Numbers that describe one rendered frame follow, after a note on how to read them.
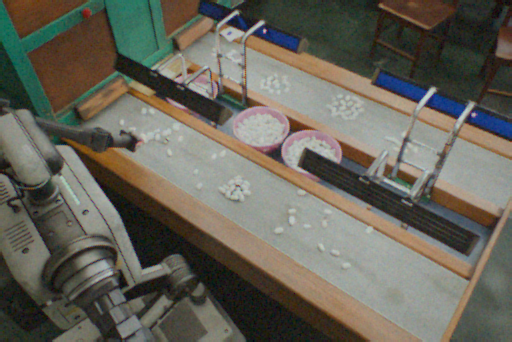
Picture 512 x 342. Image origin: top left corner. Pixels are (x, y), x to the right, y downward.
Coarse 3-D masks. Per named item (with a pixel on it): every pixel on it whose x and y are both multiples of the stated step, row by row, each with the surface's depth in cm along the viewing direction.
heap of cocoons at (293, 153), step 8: (296, 144) 213; (304, 144) 213; (312, 144) 214; (320, 144) 215; (288, 152) 211; (296, 152) 209; (320, 152) 211; (328, 152) 209; (288, 160) 209; (296, 160) 208; (336, 160) 206; (296, 168) 204
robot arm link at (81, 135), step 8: (0, 104) 164; (8, 104) 166; (8, 112) 164; (40, 120) 169; (48, 120) 172; (48, 128) 170; (56, 128) 170; (64, 128) 171; (72, 128) 173; (80, 128) 175; (88, 128) 176; (64, 136) 172; (72, 136) 173; (80, 136) 174; (88, 136) 175; (96, 136) 176; (104, 136) 177; (80, 144) 175; (88, 144) 175; (96, 144) 176; (104, 144) 178
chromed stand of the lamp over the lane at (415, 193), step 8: (384, 152) 157; (376, 160) 155; (384, 160) 163; (376, 168) 154; (384, 168) 166; (368, 176) 151; (376, 176) 171; (384, 176) 170; (424, 176) 150; (368, 184) 151; (392, 184) 168; (416, 184) 148; (424, 184) 149; (408, 192) 166; (416, 192) 147; (416, 200) 166; (368, 208) 185
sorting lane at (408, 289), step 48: (144, 144) 215; (192, 144) 215; (192, 192) 196; (288, 192) 195; (288, 240) 180; (336, 240) 179; (384, 240) 179; (384, 288) 166; (432, 288) 166; (432, 336) 155
